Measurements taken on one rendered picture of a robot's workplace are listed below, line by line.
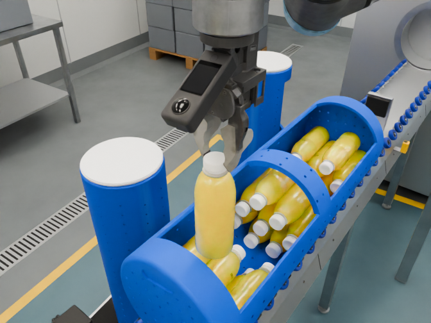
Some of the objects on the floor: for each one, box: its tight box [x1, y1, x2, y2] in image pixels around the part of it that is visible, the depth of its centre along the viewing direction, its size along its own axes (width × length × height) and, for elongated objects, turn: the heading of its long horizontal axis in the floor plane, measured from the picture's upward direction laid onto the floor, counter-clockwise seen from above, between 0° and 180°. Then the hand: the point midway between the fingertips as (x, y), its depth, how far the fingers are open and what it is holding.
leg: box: [382, 128, 419, 210], centre depth 248 cm, size 6×6×63 cm
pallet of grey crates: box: [146, 0, 270, 69], centre depth 450 cm, size 120×80×119 cm
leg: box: [318, 222, 355, 313], centre depth 184 cm, size 6×6×63 cm
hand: (215, 161), depth 61 cm, fingers closed on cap, 4 cm apart
